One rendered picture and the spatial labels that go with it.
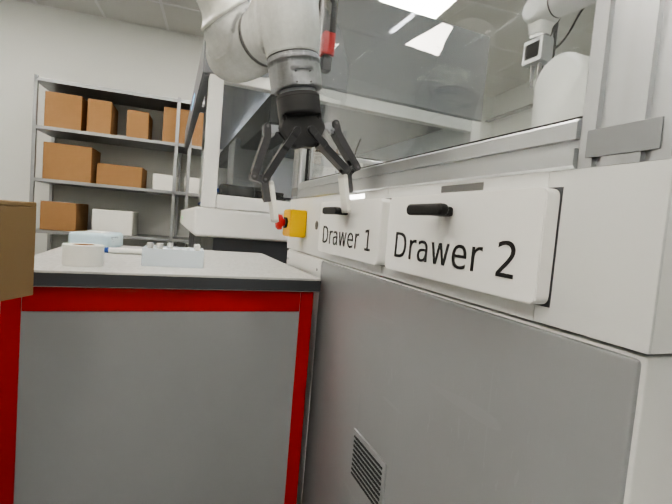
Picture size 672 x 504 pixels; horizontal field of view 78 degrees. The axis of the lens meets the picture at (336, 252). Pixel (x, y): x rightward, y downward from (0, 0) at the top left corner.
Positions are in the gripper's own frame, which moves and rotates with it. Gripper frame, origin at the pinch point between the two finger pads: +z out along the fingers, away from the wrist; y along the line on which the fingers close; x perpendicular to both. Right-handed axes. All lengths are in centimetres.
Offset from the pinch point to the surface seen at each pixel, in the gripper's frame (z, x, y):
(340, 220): 2.7, 5.5, 7.7
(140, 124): -90, 383, -36
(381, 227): 3.6, -11.4, 7.8
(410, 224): 2.8, -20.4, 7.7
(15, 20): -203, 439, -133
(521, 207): 0.7, -40.1, 8.1
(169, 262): 7.9, 23.9, -25.0
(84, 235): 1, 57, -45
